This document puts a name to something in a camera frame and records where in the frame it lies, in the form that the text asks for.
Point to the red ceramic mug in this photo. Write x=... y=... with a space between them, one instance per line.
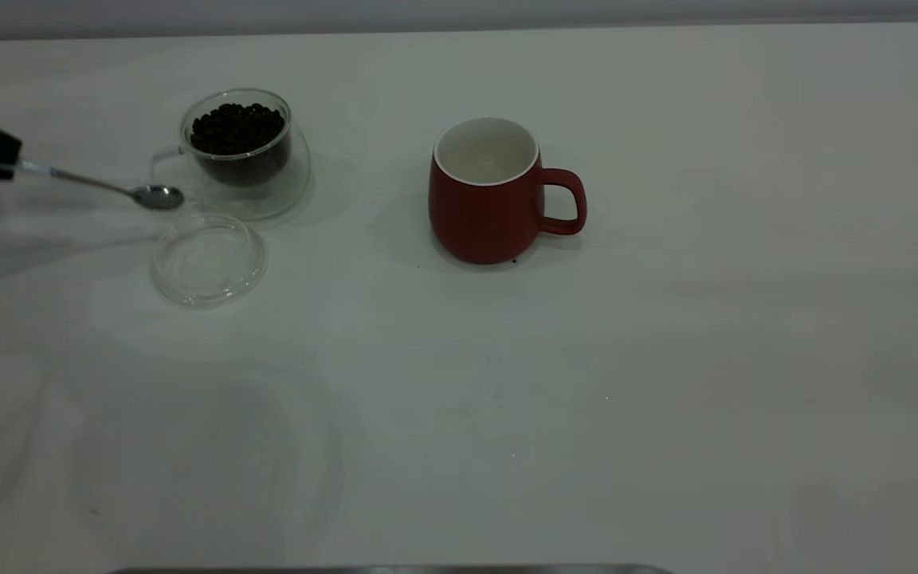
x=483 y=223

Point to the clear glass lid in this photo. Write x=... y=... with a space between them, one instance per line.
x=208 y=263

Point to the dark coffee beans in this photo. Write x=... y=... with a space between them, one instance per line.
x=236 y=131

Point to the clear glass cup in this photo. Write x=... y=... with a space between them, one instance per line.
x=268 y=195

